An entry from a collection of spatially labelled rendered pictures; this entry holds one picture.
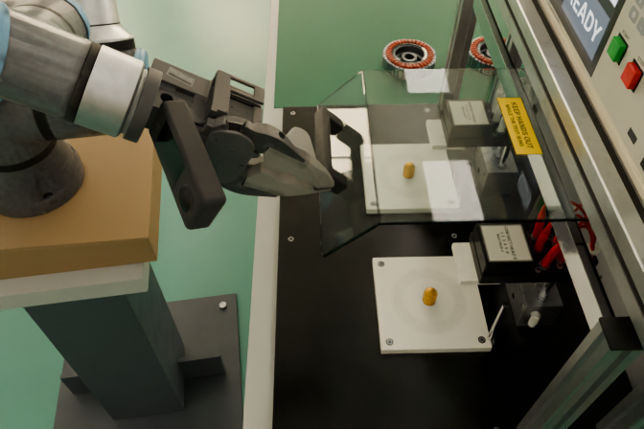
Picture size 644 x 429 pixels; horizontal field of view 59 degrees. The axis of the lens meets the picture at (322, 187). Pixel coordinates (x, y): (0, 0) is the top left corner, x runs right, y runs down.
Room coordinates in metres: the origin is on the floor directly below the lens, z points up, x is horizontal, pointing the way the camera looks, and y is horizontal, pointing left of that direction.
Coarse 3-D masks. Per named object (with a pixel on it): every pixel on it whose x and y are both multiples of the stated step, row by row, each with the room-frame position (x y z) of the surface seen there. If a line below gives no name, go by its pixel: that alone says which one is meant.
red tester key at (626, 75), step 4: (628, 64) 0.42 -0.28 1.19; (632, 64) 0.42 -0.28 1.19; (628, 68) 0.42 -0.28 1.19; (632, 68) 0.41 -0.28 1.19; (636, 68) 0.41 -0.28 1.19; (624, 72) 0.42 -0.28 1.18; (628, 72) 0.41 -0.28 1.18; (632, 72) 0.41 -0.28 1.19; (636, 72) 0.41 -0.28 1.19; (640, 72) 0.41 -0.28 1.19; (624, 76) 0.42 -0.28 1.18; (628, 76) 0.41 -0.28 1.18; (632, 76) 0.41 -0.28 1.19; (636, 76) 0.40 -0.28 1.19; (640, 76) 0.40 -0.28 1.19; (624, 80) 0.41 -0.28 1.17; (628, 80) 0.41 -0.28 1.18; (632, 80) 0.40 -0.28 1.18; (636, 80) 0.40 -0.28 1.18; (628, 84) 0.41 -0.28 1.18; (632, 84) 0.40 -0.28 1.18; (628, 88) 0.40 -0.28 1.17; (632, 88) 0.40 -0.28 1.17
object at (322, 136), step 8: (320, 112) 0.50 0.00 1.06; (328, 112) 0.50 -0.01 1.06; (320, 120) 0.48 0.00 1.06; (328, 120) 0.49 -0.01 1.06; (336, 120) 0.50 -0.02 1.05; (320, 128) 0.47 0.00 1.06; (328, 128) 0.47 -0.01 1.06; (336, 128) 0.49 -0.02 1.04; (320, 136) 0.46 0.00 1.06; (328, 136) 0.46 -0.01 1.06; (320, 144) 0.45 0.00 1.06; (328, 144) 0.44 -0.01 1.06; (320, 152) 0.43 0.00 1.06; (328, 152) 0.43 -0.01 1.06; (320, 160) 0.42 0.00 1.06; (328, 160) 0.42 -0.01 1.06; (328, 168) 0.41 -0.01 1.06; (336, 176) 0.40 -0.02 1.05; (344, 176) 0.41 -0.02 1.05; (336, 184) 0.40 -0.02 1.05; (344, 184) 0.40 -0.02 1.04; (336, 192) 0.40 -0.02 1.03
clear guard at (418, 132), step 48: (336, 96) 0.56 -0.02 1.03; (384, 96) 0.52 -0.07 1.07; (432, 96) 0.52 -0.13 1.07; (480, 96) 0.52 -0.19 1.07; (528, 96) 0.52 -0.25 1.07; (336, 144) 0.48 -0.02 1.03; (384, 144) 0.44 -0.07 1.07; (432, 144) 0.44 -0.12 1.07; (480, 144) 0.44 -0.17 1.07; (384, 192) 0.37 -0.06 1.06; (432, 192) 0.37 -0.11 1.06; (480, 192) 0.37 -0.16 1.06; (528, 192) 0.37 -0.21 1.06; (576, 192) 0.37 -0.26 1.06; (336, 240) 0.34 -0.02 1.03
